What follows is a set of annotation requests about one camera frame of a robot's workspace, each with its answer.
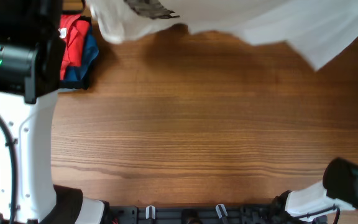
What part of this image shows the red folded t-shirt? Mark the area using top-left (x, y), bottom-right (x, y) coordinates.
top-left (59, 14), bottom-right (90, 80)

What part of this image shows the blue folded garment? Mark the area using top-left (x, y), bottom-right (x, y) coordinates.
top-left (61, 27), bottom-right (99, 89)

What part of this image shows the black folded garment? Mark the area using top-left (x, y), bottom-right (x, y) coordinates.
top-left (59, 14), bottom-right (91, 89)

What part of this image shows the white t-shirt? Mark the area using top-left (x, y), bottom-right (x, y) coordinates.
top-left (86, 0), bottom-right (358, 70)

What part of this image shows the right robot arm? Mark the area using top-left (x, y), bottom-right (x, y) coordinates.
top-left (275, 157), bottom-right (358, 223)

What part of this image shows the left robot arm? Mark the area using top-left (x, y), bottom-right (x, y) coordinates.
top-left (0, 0), bottom-right (112, 224)

